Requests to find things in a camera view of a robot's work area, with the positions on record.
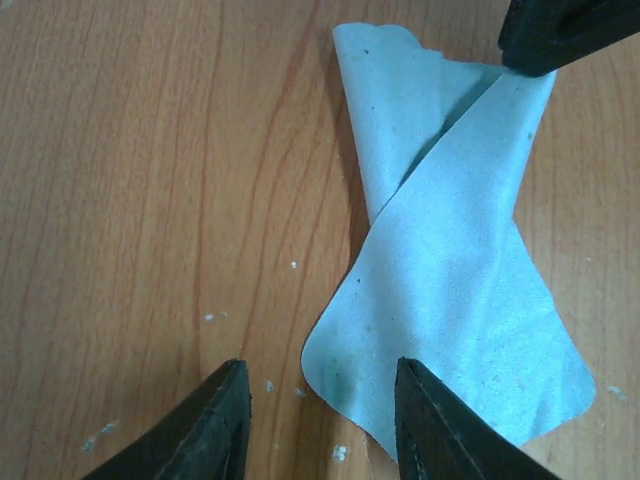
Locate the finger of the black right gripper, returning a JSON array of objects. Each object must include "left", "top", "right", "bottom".
[{"left": 498, "top": 0, "right": 639, "bottom": 77}]

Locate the light blue cleaning cloth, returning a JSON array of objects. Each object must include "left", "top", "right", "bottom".
[{"left": 301, "top": 23, "right": 596, "bottom": 454}]

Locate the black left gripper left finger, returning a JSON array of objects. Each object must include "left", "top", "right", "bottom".
[{"left": 85, "top": 359, "right": 251, "bottom": 479}]

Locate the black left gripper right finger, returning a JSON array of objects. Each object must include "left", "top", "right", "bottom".
[{"left": 395, "top": 357, "right": 557, "bottom": 480}]

